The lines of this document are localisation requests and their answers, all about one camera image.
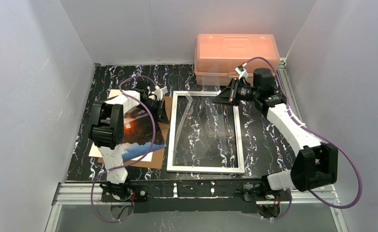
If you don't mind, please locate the sunset landscape photo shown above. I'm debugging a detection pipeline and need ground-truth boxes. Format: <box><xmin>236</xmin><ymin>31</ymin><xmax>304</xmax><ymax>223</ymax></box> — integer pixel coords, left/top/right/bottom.
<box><xmin>120</xmin><ymin>105</ymin><xmax>167</xmax><ymax>162</ymax></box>

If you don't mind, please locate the clear glass sheet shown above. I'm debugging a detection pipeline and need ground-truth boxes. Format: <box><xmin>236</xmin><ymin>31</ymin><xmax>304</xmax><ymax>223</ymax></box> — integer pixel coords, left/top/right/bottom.
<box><xmin>173</xmin><ymin>74</ymin><xmax>238</xmax><ymax>168</ymax></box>

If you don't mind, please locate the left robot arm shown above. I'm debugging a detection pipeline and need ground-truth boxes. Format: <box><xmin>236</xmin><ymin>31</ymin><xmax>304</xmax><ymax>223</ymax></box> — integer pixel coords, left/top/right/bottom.
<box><xmin>88</xmin><ymin>80</ymin><xmax>169</xmax><ymax>184</ymax></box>

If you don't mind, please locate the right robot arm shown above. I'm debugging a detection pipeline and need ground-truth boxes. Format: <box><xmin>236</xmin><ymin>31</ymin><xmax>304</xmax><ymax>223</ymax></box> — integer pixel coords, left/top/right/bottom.
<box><xmin>212</xmin><ymin>63</ymin><xmax>338</xmax><ymax>194</ymax></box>

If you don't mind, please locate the pink plastic storage box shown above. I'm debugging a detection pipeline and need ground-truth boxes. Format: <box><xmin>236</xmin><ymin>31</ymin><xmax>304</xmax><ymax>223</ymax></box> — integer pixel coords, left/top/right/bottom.
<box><xmin>194</xmin><ymin>34</ymin><xmax>280</xmax><ymax>86</ymax></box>

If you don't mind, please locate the brown backing board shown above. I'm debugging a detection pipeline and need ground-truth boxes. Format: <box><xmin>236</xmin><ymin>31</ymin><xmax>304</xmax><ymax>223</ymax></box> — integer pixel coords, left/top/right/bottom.
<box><xmin>88</xmin><ymin>89</ymin><xmax>174</xmax><ymax>170</ymax></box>

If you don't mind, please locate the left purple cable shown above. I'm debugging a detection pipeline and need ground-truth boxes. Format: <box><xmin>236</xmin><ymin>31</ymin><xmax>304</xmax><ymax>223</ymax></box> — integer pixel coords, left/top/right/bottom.
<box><xmin>90</xmin><ymin>75</ymin><xmax>164</xmax><ymax>224</ymax></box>

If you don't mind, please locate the purple cable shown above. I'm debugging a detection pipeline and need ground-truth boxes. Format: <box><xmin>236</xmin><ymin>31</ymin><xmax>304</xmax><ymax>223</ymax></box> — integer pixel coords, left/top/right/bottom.
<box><xmin>240</xmin><ymin>57</ymin><xmax>363</xmax><ymax>221</ymax></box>
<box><xmin>90</xmin><ymin>75</ymin><xmax>164</xmax><ymax>224</ymax></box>

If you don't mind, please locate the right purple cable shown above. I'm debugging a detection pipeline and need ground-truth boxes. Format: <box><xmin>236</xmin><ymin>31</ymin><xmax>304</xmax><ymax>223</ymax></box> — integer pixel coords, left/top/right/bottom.
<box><xmin>240</xmin><ymin>57</ymin><xmax>363</xmax><ymax>221</ymax></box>

